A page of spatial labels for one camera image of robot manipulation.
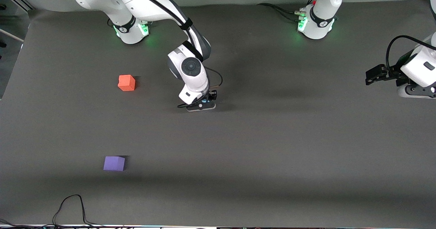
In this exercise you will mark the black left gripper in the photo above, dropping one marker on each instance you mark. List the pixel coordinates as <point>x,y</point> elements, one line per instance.
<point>394,73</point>

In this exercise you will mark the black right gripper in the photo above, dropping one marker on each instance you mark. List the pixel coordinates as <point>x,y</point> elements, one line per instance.
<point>212,95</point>

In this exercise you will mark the light blue block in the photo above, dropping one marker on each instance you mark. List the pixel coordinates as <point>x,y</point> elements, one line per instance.
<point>205,101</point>

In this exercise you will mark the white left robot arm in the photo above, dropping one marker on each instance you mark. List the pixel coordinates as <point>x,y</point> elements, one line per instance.
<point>320,26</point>

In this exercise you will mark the orange block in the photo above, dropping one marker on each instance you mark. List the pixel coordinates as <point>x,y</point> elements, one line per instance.
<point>126,83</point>

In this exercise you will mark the purple block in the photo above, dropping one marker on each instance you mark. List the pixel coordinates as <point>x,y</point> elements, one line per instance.
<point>114,163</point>

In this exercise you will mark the dark grey table cover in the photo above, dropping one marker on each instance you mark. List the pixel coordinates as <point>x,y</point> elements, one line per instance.
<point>272,137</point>

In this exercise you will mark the white thin bar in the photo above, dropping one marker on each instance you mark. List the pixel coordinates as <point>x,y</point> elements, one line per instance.
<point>12,35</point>

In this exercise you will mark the aluminium frame profile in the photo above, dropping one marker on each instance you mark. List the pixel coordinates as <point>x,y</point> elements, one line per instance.
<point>17,0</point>

